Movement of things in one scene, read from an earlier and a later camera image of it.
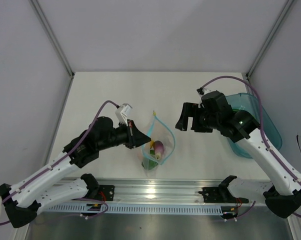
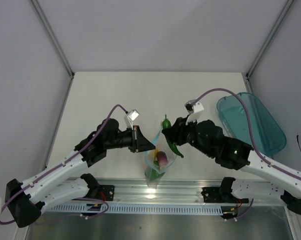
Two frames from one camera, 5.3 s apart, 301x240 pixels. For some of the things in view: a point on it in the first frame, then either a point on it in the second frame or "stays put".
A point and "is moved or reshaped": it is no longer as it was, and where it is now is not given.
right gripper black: x=189 y=109 → x=173 y=132
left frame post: x=51 y=33 stays put
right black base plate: x=223 y=194 stays put
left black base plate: x=106 y=192 stays put
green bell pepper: x=149 y=164 → x=154 y=175
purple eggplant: x=159 y=148 → x=162 y=159
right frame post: x=269 y=37 stays put
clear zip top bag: x=158 y=146 is moved or reshaped
